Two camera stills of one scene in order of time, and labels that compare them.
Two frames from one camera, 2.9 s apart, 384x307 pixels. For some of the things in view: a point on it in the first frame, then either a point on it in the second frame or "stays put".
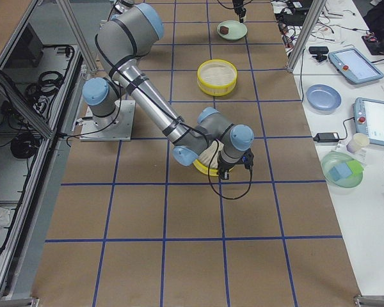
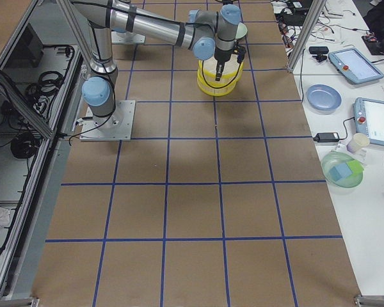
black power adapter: (326, 137) stays put
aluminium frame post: (317, 6) stays put
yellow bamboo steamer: (202, 161) to (232, 73)
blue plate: (322, 98) stays put
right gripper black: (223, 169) to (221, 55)
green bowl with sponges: (342, 169) stays put
